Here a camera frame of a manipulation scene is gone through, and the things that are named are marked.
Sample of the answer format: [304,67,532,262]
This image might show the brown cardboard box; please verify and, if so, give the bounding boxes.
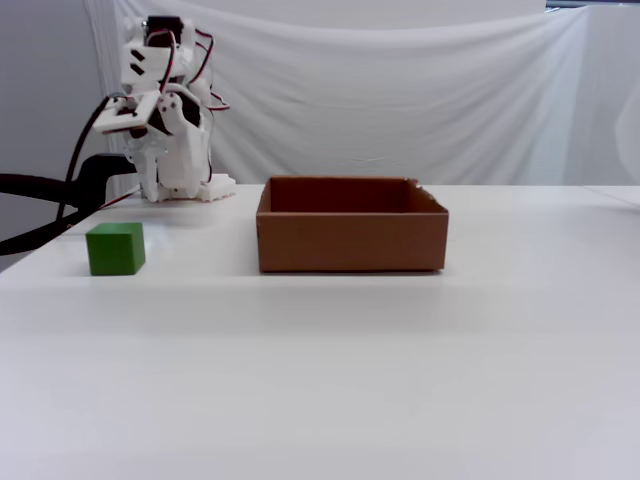
[255,175,450,274]

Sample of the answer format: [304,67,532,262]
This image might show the green cube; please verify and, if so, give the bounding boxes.
[85,222,147,277]

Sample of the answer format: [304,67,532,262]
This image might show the white wrist camera mount plate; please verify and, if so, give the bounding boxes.
[92,91,162,136]

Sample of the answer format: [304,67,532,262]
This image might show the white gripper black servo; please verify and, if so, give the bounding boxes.
[130,89,210,203]

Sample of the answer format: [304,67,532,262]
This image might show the white cloth backdrop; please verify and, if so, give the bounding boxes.
[82,0,640,187]

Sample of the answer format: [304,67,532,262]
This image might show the red white wire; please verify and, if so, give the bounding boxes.
[99,185,142,211]

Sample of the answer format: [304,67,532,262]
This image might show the black clamp with red tip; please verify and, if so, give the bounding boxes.
[0,153,139,256]

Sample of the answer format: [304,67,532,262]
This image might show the black camera cable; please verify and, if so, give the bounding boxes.
[54,94,114,234]

